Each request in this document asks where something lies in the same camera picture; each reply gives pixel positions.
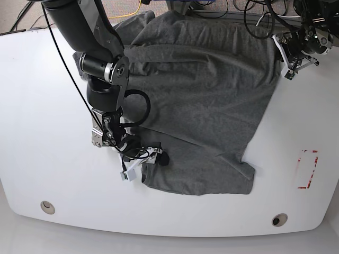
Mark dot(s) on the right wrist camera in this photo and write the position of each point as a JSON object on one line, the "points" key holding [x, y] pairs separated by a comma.
{"points": [[129, 175]]}

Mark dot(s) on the table cable grommet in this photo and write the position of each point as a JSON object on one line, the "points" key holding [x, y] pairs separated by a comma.
{"points": [[47, 207], [279, 220]]}

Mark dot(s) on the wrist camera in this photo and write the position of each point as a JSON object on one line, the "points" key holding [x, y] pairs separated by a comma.
{"points": [[290, 74], [129, 175]]}

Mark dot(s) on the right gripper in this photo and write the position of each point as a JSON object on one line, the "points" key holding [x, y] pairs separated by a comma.
{"points": [[132, 150]]}

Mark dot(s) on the grey t-shirt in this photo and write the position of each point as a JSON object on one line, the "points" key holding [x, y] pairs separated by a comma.
{"points": [[209, 84]]}

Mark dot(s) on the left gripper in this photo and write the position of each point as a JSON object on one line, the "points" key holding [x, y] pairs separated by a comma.
{"points": [[297, 51]]}

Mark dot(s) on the red tape rectangle marking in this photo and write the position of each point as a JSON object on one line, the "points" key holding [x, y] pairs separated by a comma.
{"points": [[306, 167]]}

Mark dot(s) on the aluminium frame stand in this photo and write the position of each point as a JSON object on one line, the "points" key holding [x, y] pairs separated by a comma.
{"points": [[233, 11]]}

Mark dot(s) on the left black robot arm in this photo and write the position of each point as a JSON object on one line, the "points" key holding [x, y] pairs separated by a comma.
{"points": [[319, 28]]}

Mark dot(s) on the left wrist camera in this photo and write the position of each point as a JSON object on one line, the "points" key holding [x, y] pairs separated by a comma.
{"points": [[290, 74]]}

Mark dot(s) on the right table cable grommet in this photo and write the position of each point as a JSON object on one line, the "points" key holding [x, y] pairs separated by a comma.
{"points": [[279, 220]]}

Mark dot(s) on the left table cable grommet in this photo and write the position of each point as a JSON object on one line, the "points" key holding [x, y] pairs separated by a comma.
{"points": [[47, 207]]}

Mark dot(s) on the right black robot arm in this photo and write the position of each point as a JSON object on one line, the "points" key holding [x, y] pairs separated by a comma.
{"points": [[102, 59]]}

